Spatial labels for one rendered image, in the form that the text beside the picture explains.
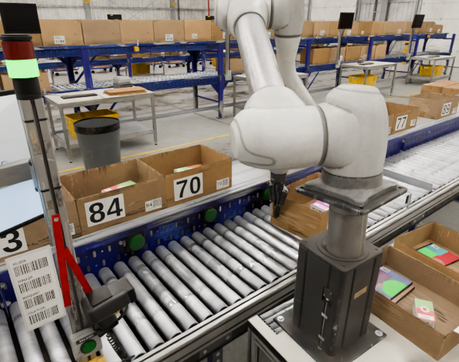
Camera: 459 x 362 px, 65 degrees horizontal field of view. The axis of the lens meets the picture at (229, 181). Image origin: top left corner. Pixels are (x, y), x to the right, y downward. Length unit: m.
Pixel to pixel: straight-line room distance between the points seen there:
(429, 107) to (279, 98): 2.94
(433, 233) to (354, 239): 0.90
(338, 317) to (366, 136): 0.52
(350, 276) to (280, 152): 0.41
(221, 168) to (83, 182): 0.66
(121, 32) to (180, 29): 1.08
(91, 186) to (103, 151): 2.48
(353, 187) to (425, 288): 0.74
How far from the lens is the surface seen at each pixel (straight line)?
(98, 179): 1.84
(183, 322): 1.33
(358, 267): 1.07
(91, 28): 6.18
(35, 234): 1.54
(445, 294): 1.58
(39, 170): 0.80
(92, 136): 4.24
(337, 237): 1.05
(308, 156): 0.88
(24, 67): 0.76
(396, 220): 2.08
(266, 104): 0.89
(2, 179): 0.90
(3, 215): 0.93
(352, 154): 0.91
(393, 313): 1.36
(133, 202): 1.61
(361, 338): 1.31
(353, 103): 0.90
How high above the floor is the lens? 1.68
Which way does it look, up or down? 24 degrees down
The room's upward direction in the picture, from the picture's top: straight up
